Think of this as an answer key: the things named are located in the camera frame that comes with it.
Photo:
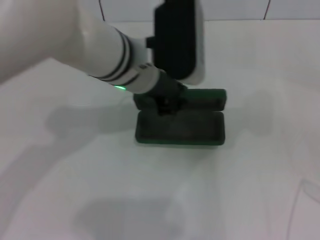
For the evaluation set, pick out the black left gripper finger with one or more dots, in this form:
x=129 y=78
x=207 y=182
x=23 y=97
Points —
x=180 y=102
x=163 y=108

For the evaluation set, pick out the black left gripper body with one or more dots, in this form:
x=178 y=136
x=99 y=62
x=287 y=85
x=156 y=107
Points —
x=166 y=86

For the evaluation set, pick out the green glasses case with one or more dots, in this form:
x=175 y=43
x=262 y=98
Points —
x=182 y=130

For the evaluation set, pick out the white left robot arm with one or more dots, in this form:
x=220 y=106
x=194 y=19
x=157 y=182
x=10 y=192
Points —
x=87 y=40

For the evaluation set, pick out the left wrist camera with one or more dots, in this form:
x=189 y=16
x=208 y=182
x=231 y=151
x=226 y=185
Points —
x=175 y=42

